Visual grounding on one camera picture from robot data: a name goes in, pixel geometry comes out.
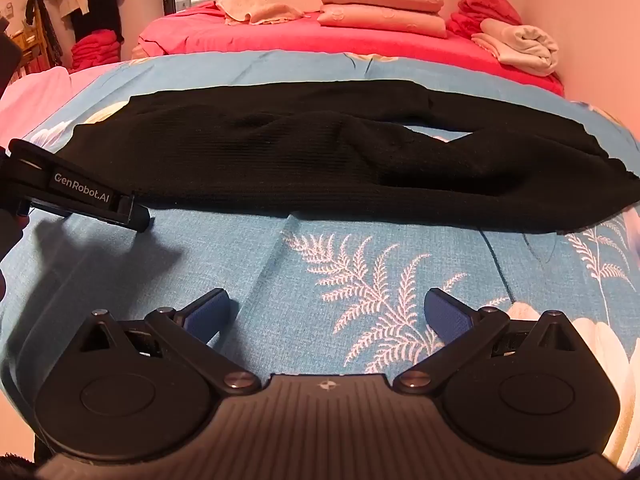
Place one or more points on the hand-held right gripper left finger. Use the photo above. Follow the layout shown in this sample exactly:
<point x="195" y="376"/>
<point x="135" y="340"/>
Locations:
<point x="210" y="316"/>

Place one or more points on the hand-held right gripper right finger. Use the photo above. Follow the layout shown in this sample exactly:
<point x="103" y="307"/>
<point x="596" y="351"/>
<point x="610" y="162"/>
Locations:
<point x="445" y="316"/>

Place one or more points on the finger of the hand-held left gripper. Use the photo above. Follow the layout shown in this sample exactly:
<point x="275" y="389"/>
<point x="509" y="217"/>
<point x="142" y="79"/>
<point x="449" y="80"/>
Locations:
<point x="141" y="219"/>

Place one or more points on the black pants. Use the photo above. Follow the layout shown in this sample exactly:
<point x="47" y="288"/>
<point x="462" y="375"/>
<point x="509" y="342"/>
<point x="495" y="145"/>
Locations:
<point x="300" y="160"/>

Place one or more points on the person's left hand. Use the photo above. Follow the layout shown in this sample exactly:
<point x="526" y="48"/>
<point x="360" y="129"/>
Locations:
<point x="22" y="221"/>

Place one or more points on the blue floral bed sheet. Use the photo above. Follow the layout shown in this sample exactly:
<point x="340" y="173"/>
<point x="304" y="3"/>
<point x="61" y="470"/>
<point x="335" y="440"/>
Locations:
<point x="225" y="255"/>

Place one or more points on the coral pink blanket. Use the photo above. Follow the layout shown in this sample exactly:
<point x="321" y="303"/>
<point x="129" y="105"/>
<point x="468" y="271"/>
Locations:
<point x="35" y="97"/>

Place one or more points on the stack of red blankets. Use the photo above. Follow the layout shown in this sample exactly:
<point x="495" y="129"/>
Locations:
<point x="95" y="51"/>

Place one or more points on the bamboo shelf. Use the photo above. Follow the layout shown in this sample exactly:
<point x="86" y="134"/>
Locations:
<point x="31" y="42"/>

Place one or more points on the beige towel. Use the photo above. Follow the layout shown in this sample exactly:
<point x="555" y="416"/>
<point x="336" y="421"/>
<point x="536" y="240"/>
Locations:
<point x="260" y="11"/>

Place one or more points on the red bed blanket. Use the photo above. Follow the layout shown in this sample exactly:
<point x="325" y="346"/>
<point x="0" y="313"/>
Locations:
<point x="300" y="37"/>

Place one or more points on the folded cream blanket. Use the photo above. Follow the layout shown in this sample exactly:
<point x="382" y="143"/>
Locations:
<point x="525" y="46"/>

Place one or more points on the pink folded cloth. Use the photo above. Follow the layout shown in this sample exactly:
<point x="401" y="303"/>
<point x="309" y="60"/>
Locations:
<point x="380" y="21"/>

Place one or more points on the folded red clothes pile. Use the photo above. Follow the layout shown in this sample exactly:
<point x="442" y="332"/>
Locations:
<point x="487" y="6"/>

